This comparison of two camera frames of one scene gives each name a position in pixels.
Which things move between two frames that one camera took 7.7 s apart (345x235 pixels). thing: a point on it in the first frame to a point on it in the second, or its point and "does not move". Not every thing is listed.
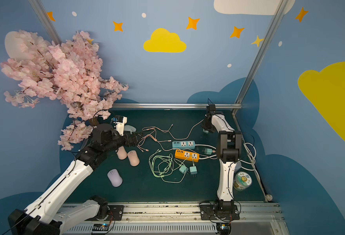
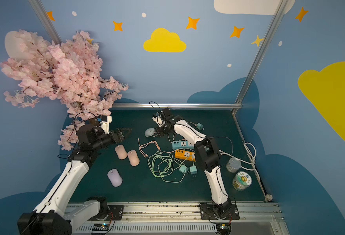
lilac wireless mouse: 114,177 does not move
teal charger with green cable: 183,169 does not move
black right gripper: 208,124 to 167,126
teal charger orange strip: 193,170 does not move
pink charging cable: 152,134 to 145,145
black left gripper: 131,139 to 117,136
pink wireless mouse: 121,152 does not move
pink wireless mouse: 133,157 does not move
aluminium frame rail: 218,105 does not move
